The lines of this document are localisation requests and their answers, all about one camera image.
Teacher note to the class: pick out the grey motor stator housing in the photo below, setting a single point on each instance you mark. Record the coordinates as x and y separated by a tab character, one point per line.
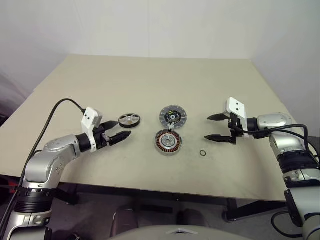
168	143

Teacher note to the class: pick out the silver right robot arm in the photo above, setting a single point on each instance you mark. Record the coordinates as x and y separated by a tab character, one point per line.
275	121

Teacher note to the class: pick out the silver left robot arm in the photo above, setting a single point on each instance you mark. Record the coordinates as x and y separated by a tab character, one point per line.
47	160

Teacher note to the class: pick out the grey robot torso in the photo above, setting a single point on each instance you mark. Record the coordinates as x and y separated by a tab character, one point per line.
160	232

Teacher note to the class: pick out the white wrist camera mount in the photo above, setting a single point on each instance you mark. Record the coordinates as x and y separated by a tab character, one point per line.
88	118
236	107

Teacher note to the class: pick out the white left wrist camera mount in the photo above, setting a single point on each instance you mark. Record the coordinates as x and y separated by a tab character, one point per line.
88	118

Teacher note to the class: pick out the black table leg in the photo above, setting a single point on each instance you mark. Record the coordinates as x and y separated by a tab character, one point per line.
231	210

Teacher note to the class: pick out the round circuit board disc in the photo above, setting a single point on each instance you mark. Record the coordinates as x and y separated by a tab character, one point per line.
173	117

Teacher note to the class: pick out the dark rounded shape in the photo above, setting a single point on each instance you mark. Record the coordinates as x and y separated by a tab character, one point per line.
125	220

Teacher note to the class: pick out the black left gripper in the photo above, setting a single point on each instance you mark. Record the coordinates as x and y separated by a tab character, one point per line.
101	138

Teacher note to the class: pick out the silver black pulley wheel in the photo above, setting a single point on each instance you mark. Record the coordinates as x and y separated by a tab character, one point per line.
129	120

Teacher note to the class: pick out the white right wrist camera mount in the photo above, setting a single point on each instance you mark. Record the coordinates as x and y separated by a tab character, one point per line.
236	107

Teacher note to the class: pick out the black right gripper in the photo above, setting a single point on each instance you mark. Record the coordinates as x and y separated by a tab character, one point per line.
235	130

